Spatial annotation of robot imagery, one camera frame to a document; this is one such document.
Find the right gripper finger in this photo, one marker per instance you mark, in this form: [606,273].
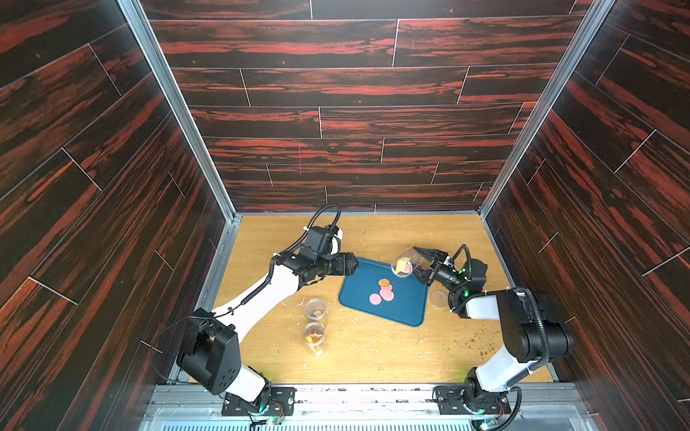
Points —
[424,276]
[430,255]

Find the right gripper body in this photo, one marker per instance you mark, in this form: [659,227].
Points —
[427,267]

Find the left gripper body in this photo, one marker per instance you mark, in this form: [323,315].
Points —
[332,266]

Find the clear jar with cookies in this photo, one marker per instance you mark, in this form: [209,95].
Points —
[413,258]

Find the clear jar lid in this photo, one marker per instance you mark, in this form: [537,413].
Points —
[439,299]

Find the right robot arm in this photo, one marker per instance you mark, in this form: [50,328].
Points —
[533,335]

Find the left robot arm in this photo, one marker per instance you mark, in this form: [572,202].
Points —
[210,346]

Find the yellow square cookie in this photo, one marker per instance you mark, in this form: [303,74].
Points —
[403,266]

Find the teal plastic tray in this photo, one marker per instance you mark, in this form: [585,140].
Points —
[374,289]

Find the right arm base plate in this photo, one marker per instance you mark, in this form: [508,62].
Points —
[457,400]

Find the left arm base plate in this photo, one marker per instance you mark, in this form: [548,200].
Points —
[276,401]

